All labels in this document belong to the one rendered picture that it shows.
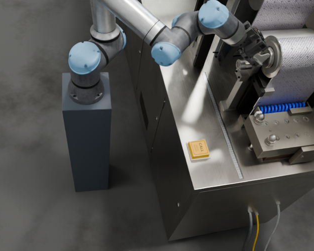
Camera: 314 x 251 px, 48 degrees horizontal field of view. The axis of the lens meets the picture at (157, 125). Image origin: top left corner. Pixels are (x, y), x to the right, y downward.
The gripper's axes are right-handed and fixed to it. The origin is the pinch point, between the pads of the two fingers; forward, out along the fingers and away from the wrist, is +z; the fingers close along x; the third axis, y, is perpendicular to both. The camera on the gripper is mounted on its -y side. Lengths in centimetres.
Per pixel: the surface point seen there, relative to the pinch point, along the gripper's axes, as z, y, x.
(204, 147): 6.4, -34.3, -15.9
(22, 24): 4, -158, 159
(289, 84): 14.9, 3.5, -6.1
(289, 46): 0.7, 11.5, -1.1
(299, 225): 130, -51, -36
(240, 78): 4.8, -9.4, 1.2
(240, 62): -1.3, -5.2, 3.3
